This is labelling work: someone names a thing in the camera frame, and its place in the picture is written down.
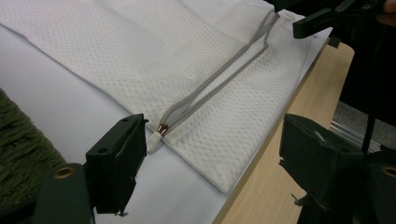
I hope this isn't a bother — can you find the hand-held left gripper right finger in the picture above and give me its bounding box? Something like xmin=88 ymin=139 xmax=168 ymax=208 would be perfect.
xmin=278 ymin=113 xmax=369 ymax=216

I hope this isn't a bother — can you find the white mesh laundry bag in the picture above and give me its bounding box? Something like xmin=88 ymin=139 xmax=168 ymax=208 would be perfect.
xmin=0 ymin=0 xmax=313 ymax=194

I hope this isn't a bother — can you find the metal rail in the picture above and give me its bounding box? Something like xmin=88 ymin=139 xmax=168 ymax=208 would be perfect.
xmin=329 ymin=119 xmax=383 ymax=154

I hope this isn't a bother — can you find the green knitted cloth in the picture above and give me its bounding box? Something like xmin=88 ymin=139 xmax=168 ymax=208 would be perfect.
xmin=0 ymin=88 xmax=68 ymax=213

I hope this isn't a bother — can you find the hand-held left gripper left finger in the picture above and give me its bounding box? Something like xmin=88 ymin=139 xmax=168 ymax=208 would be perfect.
xmin=85 ymin=113 xmax=149 ymax=217

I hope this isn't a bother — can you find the thin black rod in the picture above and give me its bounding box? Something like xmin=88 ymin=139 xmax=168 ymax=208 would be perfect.
xmin=361 ymin=114 xmax=378 ymax=155

